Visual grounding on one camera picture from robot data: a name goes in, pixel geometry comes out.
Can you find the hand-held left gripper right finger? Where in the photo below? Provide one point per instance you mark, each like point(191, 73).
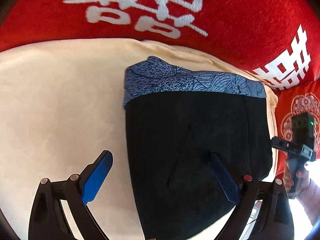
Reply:
point(225, 180)

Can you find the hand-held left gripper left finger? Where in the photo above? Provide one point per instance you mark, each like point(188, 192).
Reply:
point(96, 180)

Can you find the black pants with blue waistband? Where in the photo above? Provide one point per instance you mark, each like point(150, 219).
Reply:
point(190, 135)

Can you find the person's right forearm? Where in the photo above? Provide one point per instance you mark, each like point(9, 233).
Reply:
point(312, 200)

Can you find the person's right hand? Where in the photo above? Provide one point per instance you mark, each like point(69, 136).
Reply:
point(298, 182)

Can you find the red floral print cloth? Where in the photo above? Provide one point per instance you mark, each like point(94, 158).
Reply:
point(303, 102)

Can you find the cream cloth sheet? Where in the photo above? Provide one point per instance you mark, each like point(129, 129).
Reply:
point(62, 105)

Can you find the red blanket with white print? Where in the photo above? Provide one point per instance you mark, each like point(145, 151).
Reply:
point(237, 25)

